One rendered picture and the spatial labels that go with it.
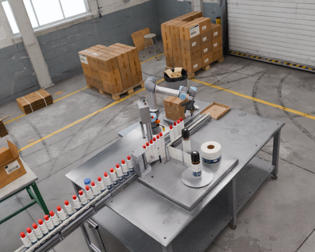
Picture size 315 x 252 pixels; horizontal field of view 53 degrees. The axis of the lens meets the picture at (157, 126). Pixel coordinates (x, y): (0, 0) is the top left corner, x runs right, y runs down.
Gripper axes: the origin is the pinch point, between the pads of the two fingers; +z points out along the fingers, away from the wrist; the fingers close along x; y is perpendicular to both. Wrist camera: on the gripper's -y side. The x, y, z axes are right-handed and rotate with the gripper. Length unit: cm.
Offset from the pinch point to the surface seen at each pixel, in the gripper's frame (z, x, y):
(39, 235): 106, -166, 4
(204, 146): 20, -25, 50
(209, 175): 42, -36, 70
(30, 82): 47, 65, -528
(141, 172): 56, -73, 16
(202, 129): 13.2, 24.8, 10.2
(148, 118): 4, -62, 1
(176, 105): -7.8, 8.3, -23.8
